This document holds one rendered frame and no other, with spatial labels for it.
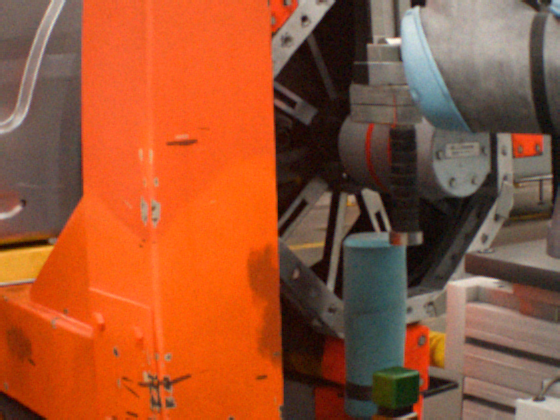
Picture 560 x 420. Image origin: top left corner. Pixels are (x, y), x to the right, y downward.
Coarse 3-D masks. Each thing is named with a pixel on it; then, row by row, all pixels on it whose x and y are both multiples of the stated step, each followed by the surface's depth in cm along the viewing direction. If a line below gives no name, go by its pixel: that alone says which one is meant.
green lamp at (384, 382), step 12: (384, 372) 130; (396, 372) 130; (408, 372) 130; (372, 384) 131; (384, 384) 129; (396, 384) 128; (408, 384) 129; (372, 396) 131; (384, 396) 129; (396, 396) 128; (408, 396) 129; (396, 408) 129
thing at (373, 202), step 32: (352, 0) 197; (352, 32) 194; (320, 64) 189; (352, 64) 193; (288, 96) 186; (320, 96) 193; (320, 128) 195; (288, 160) 187; (320, 160) 195; (320, 192) 191; (352, 192) 195; (288, 224) 188; (384, 224) 199; (448, 224) 205; (416, 256) 204
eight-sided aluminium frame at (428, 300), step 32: (320, 0) 176; (416, 0) 190; (288, 32) 172; (512, 160) 201; (480, 192) 203; (512, 192) 202; (480, 224) 198; (288, 256) 175; (448, 256) 200; (288, 288) 177; (320, 288) 179; (416, 288) 197; (320, 320) 180; (416, 320) 191
